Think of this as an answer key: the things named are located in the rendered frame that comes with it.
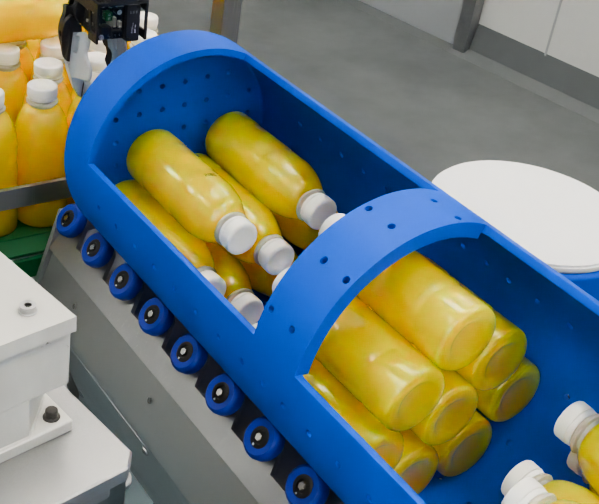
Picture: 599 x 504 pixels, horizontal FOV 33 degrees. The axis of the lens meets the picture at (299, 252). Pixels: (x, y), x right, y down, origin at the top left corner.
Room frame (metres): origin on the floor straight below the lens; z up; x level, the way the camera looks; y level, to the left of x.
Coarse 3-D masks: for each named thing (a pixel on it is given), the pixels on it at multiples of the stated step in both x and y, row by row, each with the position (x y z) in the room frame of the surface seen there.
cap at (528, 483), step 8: (528, 480) 0.60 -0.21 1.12; (536, 480) 0.61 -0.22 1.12; (512, 488) 0.60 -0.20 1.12; (520, 488) 0.59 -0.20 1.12; (528, 488) 0.59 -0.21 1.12; (536, 488) 0.60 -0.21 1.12; (544, 488) 0.60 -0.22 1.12; (512, 496) 0.59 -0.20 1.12; (520, 496) 0.59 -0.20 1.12; (528, 496) 0.59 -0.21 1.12; (536, 496) 0.59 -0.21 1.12
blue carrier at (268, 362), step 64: (128, 64) 1.07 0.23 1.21; (192, 64) 1.14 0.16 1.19; (256, 64) 1.11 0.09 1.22; (128, 128) 1.09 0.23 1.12; (192, 128) 1.15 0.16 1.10; (320, 128) 1.11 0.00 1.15; (384, 192) 1.03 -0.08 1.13; (128, 256) 0.93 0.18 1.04; (320, 256) 0.76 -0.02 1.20; (384, 256) 0.74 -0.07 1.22; (448, 256) 0.94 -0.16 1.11; (512, 256) 0.85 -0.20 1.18; (192, 320) 0.82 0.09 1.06; (320, 320) 0.71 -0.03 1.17; (512, 320) 0.87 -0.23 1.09; (576, 320) 0.80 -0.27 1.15; (256, 384) 0.73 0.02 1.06; (576, 384) 0.80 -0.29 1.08; (320, 448) 0.65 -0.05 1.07; (512, 448) 0.78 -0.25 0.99
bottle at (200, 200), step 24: (144, 144) 1.03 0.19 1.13; (168, 144) 1.03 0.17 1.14; (144, 168) 1.01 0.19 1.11; (168, 168) 0.99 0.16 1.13; (192, 168) 0.99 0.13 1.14; (168, 192) 0.97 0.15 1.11; (192, 192) 0.95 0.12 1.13; (216, 192) 0.95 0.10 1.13; (192, 216) 0.93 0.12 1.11; (216, 216) 0.93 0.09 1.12; (216, 240) 0.92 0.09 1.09
